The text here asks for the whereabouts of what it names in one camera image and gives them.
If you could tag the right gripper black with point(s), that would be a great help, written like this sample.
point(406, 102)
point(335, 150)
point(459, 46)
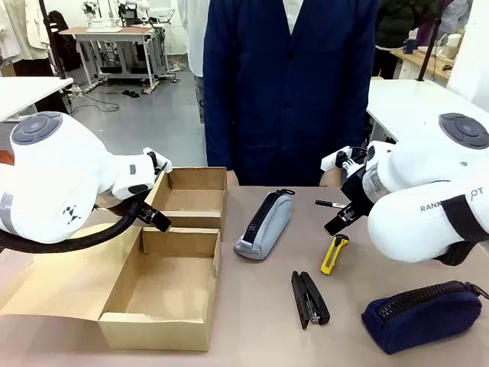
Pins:
point(355, 189)

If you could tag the white lab device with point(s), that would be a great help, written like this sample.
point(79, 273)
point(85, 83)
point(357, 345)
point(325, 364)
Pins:
point(101, 19)

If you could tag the orange cloth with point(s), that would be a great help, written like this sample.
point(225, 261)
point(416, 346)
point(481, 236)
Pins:
point(5, 157)

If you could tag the person's right hand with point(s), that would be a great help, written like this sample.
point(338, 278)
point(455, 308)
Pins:
point(231, 179)

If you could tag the small cardboard box with lid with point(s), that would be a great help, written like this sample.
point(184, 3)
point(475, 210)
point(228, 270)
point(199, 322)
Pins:
point(191, 199)

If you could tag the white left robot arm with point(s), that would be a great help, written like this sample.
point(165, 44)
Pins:
point(57, 172)

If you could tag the large cardboard box with lid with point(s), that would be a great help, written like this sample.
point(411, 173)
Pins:
point(153, 283)

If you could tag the yellow utility knife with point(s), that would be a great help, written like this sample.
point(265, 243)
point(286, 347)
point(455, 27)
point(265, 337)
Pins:
point(332, 254)

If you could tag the wooden table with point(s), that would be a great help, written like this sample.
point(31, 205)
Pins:
point(412, 57)

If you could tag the grey zipper pencil case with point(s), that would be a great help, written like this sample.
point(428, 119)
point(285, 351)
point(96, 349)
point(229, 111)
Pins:
point(265, 225)

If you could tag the brown top workbench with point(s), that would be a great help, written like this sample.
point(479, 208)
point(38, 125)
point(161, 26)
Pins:
point(114, 36)

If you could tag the black marker pen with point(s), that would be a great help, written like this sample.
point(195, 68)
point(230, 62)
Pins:
point(332, 204)

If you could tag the white table with white legs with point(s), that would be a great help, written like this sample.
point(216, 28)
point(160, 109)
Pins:
point(26, 93)

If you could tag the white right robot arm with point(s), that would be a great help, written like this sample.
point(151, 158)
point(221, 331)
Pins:
point(420, 179)

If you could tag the black shoes pair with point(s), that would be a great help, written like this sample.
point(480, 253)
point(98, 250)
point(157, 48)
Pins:
point(130, 93)

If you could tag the person in dark jacket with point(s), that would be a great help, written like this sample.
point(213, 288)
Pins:
point(401, 26)

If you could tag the person's left hand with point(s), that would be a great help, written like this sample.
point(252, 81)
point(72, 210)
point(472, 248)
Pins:
point(331, 179)

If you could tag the blue mug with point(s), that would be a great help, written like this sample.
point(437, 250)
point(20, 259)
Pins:
point(410, 46)

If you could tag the person in navy coat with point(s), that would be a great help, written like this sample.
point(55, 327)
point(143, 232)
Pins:
point(286, 95)

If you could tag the navy zipper pencil case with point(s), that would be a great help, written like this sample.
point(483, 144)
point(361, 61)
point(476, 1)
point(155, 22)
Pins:
point(424, 317)

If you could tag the black stand pole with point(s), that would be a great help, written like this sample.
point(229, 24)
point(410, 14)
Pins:
point(55, 42)
point(429, 46)

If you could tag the black stapler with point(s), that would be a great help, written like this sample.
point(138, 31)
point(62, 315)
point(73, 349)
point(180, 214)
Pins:
point(309, 298)

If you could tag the person in cream coat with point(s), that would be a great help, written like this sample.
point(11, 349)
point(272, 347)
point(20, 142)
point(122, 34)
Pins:
point(23, 34)

